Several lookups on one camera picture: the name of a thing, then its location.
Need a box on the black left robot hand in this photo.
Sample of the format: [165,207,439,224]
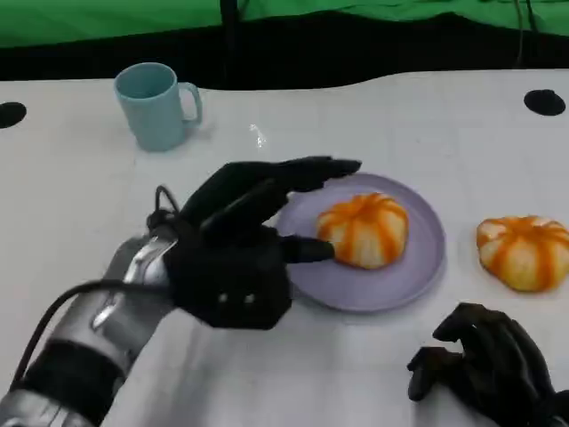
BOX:
[177,155,364,265]

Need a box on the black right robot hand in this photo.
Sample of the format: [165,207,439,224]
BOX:
[406,302,569,427]

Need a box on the orange white toy bread roll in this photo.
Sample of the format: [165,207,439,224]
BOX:
[316,192,410,270]
[476,214,569,294]

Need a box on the pale green mug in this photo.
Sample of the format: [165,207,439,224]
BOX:
[113,61,204,152]

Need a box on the lilac plate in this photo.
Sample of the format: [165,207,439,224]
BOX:
[275,172,447,313]

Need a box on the black pole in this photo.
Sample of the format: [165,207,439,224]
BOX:
[220,0,244,89]

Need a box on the black backdrop cloth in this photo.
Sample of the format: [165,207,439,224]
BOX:
[0,12,569,93]

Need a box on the green cloth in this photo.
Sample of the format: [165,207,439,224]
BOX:
[0,0,569,50]

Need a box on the black table grommet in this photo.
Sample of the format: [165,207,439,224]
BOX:
[523,89,567,117]
[0,101,28,130]

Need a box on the thin black hanging cable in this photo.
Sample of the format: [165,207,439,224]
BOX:
[525,0,541,35]
[512,0,528,70]

